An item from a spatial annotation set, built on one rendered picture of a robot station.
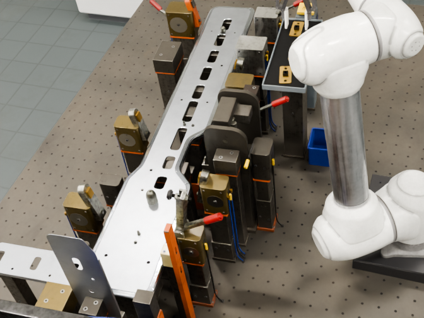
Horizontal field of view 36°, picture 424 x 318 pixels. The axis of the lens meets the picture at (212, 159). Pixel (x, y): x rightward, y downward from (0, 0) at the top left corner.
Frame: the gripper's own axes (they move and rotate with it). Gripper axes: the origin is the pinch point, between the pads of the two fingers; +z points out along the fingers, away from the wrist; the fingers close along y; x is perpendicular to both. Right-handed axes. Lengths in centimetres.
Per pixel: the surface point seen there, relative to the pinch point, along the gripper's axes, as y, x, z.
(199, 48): 38.9, -5.2, 20.0
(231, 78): 19.0, 19.4, 12.0
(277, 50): 4.0, 12.4, 4.0
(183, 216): 15, 84, 7
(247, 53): 16.3, 6.7, 11.0
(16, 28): 226, -137, 120
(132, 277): 28, 97, 20
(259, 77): 12.5, 6.6, 21.2
